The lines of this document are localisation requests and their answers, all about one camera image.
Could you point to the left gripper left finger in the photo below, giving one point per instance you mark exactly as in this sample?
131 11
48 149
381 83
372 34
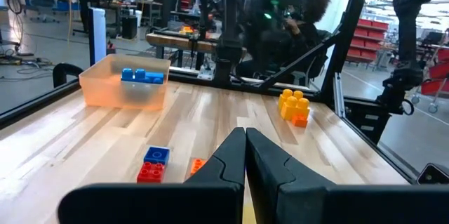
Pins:
210 199

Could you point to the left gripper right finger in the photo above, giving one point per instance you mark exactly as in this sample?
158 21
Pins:
298 203

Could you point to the small orange building block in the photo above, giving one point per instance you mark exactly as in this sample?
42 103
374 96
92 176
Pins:
300 121
197 165

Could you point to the small red building block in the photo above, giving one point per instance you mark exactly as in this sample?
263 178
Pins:
151 174

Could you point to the small dark blue building block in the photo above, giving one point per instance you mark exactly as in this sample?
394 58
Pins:
156 155

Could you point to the large blue building block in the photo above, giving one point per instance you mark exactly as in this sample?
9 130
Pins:
133 76
156 78

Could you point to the orange translucent plastic bin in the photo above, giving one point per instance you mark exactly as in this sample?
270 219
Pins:
105 90

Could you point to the neighbouring wooden table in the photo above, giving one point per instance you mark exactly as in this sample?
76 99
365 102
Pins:
175 41

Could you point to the person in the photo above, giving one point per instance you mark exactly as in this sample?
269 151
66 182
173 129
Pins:
308 34

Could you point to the shelf with red bins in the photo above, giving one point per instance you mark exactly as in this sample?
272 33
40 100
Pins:
372 34

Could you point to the black trash can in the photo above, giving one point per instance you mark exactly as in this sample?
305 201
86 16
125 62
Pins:
129 27

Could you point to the red wheeled cart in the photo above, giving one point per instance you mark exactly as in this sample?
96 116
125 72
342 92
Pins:
438 73

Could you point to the white tall panel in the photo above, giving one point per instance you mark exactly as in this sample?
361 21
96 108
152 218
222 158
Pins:
97 38

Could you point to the silver mounting bracket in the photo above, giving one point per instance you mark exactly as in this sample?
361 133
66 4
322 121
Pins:
206 73

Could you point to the black aluminium rig frame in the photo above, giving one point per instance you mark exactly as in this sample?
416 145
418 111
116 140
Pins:
345 24

